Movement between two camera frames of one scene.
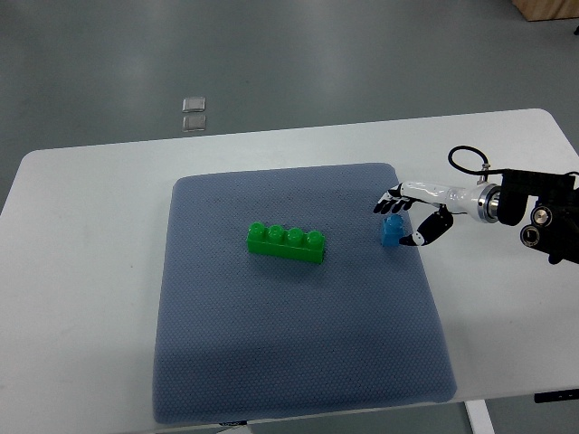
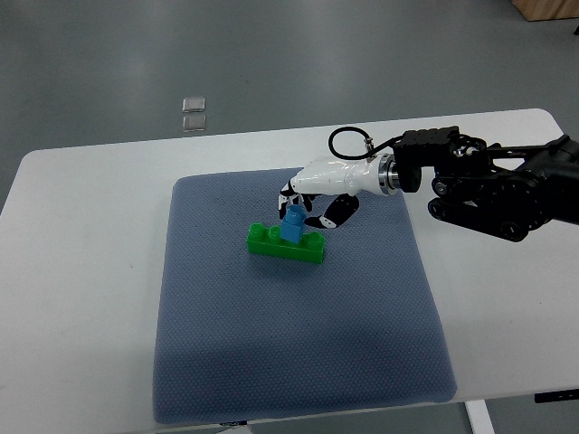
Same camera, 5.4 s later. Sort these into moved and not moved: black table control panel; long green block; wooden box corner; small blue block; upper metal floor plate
Moved: small blue block
Not moved: long green block; black table control panel; wooden box corner; upper metal floor plate
